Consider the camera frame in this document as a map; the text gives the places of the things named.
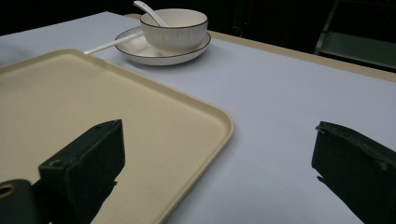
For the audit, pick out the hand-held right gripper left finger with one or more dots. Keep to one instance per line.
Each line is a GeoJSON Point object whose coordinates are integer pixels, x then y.
{"type": "Point", "coordinates": [90, 155]}

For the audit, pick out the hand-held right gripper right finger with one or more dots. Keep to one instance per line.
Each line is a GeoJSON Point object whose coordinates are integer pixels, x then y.
{"type": "Point", "coordinates": [358, 168]}

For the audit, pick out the beige plastic tray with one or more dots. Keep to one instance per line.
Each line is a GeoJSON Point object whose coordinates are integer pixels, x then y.
{"type": "Point", "coordinates": [93, 93]}

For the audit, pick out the white chopstick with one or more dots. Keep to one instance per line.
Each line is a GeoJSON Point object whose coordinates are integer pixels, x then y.
{"type": "Point", "coordinates": [106, 46]}
{"type": "Point", "coordinates": [132, 36]}

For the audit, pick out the white plate with dark rim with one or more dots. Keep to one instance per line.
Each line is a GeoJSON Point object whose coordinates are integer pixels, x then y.
{"type": "Point", "coordinates": [140, 51]}

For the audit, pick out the white ribbed bowl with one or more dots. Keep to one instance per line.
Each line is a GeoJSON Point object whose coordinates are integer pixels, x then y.
{"type": "Point", "coordinates": [177, 37]}

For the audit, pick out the white ceramic spoon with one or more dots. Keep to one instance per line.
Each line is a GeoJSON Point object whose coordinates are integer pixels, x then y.
{"type": "Point", "coordinates": [149, 12]}

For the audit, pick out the grey metal stand with shelf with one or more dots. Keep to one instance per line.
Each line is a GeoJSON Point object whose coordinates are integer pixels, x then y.
{"type": "Point", "coordinates": [361, 46]}

